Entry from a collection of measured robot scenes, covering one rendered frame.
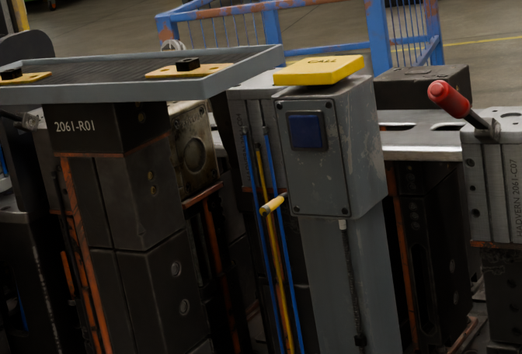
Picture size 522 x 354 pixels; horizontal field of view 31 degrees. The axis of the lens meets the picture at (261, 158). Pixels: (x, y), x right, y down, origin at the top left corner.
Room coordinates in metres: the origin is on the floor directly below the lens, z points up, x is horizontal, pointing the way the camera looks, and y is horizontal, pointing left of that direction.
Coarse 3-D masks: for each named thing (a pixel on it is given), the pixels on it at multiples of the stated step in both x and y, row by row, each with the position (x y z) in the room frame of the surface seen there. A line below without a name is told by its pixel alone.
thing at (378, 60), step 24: (240, 0) 4.07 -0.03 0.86; (264, 0) 4.35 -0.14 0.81; (288, 0) 3.12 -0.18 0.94; (312, 0) 3.09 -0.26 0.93; (336, 0) 3.06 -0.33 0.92; (384, 0) 3.05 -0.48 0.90; (432, 0) 4.08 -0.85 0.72; (168, 24) 3.27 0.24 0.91; (384, 24) 3.01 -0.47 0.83; (432, 24) 4.02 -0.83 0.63; (312, 48) 4.31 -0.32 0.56; (336, 48) 4.27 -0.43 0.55; (360, 48) 4.23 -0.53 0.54; (384, 48) 3.01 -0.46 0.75; (432, 48) 3.87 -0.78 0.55; (360, 72) 3.83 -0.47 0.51
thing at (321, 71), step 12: (312, 60) 0.83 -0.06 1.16; (324, 60) 0.82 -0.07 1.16; (336, 60) 0.81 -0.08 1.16; (348, 60) 0.80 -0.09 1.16; (360, 60) 0.81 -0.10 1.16; (276, 72) 0.80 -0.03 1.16; (288, 72) 0.79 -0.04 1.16; (300, 72) 0.78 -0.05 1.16; (312, 72) 0.77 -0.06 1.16; (324, 72) 0.77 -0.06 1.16; (336, 72) 0.77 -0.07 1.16; (348, 72) 0.79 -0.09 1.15; (276, 84) 0.80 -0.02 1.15; (288, 84) 0.79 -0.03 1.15; (300, 84) 0.78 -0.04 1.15; (312, 84) 0.78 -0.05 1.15; (324, 84) 0.77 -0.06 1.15
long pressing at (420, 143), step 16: (384, 112) 1.22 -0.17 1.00; (400, 112) 1.20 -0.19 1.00; (416, 112) 1.19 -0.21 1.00; (432, 112) 1.18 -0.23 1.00; (480, 112) 1.14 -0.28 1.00; (416, 128) 1.11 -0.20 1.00; (432, 128) 1.10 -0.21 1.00; (384, 144) 1.06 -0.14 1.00; (400, 144) 1.04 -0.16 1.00; (416, 144) 1.03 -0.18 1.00; (432, 144) 1.02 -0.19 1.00; (448, 144) 1.01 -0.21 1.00; (384, 160) 1.04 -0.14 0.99; (400, 160) 1.03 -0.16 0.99; (416, 160) 1.02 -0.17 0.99; (432, 160) 1.01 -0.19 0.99; (448, 160) 1.00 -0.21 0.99
